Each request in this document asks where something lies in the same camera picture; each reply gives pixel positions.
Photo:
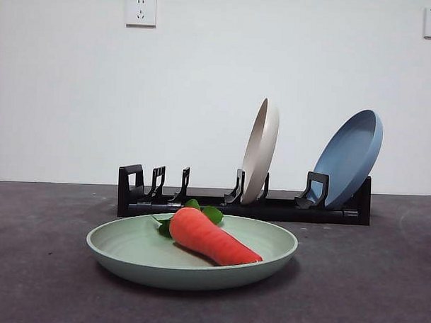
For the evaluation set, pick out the orange carrot with green leaves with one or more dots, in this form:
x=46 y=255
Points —
x=206 y=235

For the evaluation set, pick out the green plate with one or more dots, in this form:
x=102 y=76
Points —
x=134 y=258

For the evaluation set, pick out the cream plate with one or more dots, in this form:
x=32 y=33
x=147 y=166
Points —
x=260 y=152

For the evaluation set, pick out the black plate rack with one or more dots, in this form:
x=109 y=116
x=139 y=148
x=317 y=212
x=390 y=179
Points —
x=277 y=211

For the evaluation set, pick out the blue plate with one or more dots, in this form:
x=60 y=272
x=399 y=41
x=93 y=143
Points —
x=346 y=159

